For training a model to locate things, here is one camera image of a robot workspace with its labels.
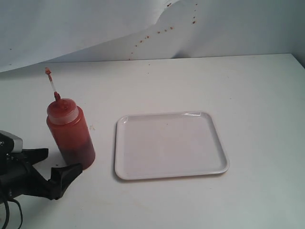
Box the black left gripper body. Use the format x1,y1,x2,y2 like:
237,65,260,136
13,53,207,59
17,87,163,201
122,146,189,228
0,152,51,199

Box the red sauce squeeze bottle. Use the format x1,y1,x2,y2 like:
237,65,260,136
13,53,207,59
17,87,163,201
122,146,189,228
45,67,96,170

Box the white rectangular plastic tray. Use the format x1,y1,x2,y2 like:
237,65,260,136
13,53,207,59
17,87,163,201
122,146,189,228
114,111,230,181

